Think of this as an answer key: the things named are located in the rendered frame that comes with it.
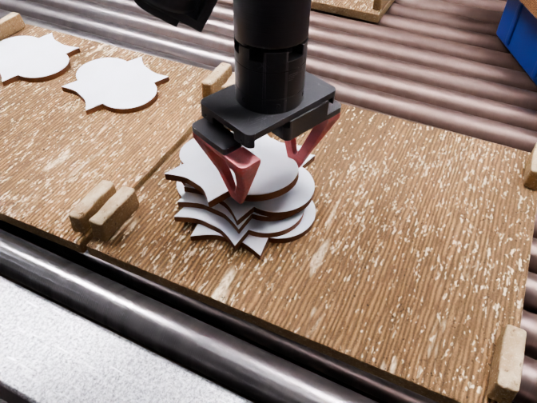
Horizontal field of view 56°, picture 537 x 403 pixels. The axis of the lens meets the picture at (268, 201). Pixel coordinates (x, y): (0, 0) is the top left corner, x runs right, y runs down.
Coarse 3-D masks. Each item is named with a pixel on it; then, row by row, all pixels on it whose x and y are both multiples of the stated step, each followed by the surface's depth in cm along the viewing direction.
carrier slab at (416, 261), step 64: (384, 128) 64; (320, 192) 56; (384, 192) 56; (448, 192) 56; (512, 192) 56; (128, 256) 50; (192, 256) 50; (320, 256) 50; (384, 256) 50; (448, 256) 50; (512, 256) 50; (256, 320) 45; (320, 320) 45; (384, 320) 45; (448, 320) 45; (512, 320) 45; (448, 384) 41
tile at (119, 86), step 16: (96, 64) 74; (112, 64) 74; (128, 64) 74; (80, 80) 71; (96, 80) 71; (112, 80) 71; (128, 80) 71; (144, 80) 71; (160, 80) 71; (80, 96) 69; (96, 96) 68; (112, 96) 68; (128, 96) 68; (144, 96) 68; (128, 112) 67
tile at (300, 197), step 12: (312, 156) 55; (300, 168) 54; (300, 180) 53; (312, 180) 53; (192, 192) 52; (288, 192) 51; (300, 192) 51; (312, 192) 51; (228, 204) 50; (240, 204) 50; (252, 204) 50; (264, 204) 50; (276, 204) 50; (288, 204) 50; (300, 204) 50; (240, 216) 49; (276, 216) 50
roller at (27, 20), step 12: (0, 12) 92; (36, 24) 88; (48, 24) 88; (84, 36) 85; (96, 36) 85; (132, 48) 82; (144, 48) 83; (180, 60) 80; (360, 108) 70; (408, 120) 69
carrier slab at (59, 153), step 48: (96, 48) 79; (0, 96) 70; (48, 96) 70; (192, 96) 70; (0, 144) 62; (48, 144) 62; (96, 144) 62; (144, 144) 62; (0, 192) 56; (48, 192) 56
